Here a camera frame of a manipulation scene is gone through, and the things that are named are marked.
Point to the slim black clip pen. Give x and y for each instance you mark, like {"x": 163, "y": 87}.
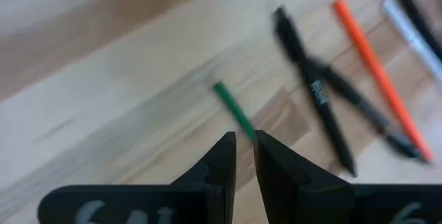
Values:
{"x": 412, "y": 9}

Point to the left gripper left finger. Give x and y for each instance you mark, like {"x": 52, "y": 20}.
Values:
{"x": 207, "y": 203}

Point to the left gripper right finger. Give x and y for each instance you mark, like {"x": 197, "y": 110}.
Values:
{"x": 293, "y": 196}

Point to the green pencil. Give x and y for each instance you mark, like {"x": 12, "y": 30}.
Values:
{"x": 233, "y": 108}

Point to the black ballpoint pen rubber grip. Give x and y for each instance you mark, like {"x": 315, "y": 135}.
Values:
{"x": 348, "y": 94}

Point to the orange pencil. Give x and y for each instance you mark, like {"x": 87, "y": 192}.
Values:
{"x": 380, "y": 75}

